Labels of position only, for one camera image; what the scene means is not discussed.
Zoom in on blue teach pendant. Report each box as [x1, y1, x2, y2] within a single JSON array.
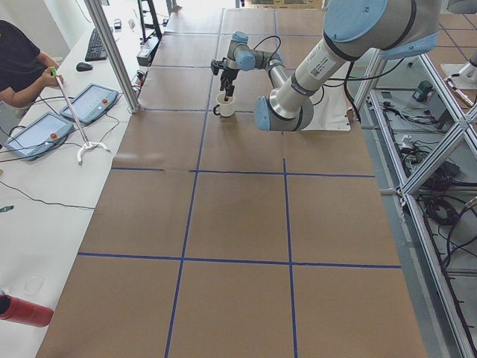
[[70, 84, 119, 125], [4, 112, 73, 160]]

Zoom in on white mug with smiley face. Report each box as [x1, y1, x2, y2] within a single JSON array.
[[212, 92, 235, 118]]

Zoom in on aluminium frame rail right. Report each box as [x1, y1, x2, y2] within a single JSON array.
[[355, 46, 476, 357]]

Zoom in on black computer mouse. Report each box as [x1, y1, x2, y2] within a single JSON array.
[[76, 62, 93, 72]]

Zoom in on red bottle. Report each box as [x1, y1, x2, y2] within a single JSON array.
[[1, 295, 54, 327]]

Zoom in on person in black shirt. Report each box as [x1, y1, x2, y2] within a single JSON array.
[[1, 20, 59, 108]]

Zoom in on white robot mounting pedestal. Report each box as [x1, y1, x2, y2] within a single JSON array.
[[297, 44, 376, 132]]

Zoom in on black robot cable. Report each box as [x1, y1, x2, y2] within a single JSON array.
[[253, 35, 370, 109]]

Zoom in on black keyboard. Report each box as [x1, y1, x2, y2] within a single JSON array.
[[85, 28, 107, 62]]

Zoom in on white reacher grabber stick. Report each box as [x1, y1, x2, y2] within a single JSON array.
[[48, 66, 110, 166]]

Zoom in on blue teach pendant near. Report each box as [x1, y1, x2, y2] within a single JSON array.
[[4, 112, 73, 160]]

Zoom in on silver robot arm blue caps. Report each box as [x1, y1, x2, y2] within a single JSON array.
[[211, 0, 441, 131]]

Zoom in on aluminium frame post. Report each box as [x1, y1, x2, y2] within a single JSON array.
[[84, 0, 141, 113]]

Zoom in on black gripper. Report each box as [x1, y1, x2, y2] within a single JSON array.
[[219, 57, 239, 101]]

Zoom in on blue teach pendant far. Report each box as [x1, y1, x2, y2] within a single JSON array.
[[70, 84, 119, 125]]

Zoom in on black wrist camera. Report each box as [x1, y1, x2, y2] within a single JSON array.
[[210, 60, 224, 76]]

